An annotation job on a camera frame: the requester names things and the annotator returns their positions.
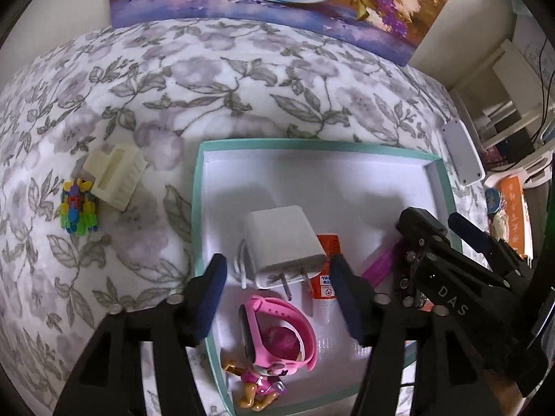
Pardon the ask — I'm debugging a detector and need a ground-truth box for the orange white toy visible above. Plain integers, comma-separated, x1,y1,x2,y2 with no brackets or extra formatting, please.
309,234,343,352

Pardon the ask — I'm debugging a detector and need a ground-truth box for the black cable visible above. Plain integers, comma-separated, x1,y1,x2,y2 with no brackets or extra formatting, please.
531,39,555,139

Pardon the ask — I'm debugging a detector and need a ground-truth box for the white rectangular box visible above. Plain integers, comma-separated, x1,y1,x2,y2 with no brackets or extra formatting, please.
440,119,486,187

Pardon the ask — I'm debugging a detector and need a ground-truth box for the white charger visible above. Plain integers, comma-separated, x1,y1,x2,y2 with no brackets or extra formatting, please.
243,205,328,302

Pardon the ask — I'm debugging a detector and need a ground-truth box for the white plastic basket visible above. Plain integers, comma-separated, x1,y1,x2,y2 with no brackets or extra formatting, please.
483,147,555,189

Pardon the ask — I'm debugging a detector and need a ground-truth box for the pink puppy toy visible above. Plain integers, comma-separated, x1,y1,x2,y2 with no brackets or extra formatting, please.
222,353,287,412

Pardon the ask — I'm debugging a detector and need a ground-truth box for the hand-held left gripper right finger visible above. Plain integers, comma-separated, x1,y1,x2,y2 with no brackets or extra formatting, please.
330,255,493,416

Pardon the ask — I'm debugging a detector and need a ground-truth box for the colourful plastic block toy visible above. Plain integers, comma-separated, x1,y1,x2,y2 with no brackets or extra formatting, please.
60,177,100,235

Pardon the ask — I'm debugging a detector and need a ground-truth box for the orange packet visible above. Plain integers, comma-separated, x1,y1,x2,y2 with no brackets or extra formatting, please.
496,175,536,261

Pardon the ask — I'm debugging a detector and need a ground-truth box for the teal white tray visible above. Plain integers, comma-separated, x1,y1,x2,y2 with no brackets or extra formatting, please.
191,139,462,414

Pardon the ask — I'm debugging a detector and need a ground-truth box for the beige round object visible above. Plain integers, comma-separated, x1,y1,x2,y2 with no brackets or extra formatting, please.
490,212,510,239

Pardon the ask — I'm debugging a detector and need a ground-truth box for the cream plastic holder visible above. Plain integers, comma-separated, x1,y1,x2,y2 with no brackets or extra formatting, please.
82,144,148,211

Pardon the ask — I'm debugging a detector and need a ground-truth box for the white stool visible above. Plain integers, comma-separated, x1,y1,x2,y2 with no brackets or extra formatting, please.
451,39,555,148

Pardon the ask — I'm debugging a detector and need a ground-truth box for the pink smart watch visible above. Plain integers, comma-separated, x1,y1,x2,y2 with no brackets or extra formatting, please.
238,295,318,371

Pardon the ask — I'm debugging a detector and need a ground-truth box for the purple lighter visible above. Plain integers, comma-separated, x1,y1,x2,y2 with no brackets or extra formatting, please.
360,243,406,289

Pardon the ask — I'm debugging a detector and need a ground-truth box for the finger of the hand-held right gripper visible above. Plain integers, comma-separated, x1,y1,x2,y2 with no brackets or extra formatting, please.
395,207,450,309
447,212,535,289

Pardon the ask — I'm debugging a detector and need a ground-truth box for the flower painting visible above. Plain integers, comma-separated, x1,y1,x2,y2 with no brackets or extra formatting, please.
108,0,467,68

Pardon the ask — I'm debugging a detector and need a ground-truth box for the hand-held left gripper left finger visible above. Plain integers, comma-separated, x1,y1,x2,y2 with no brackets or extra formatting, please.
52,253,228,416

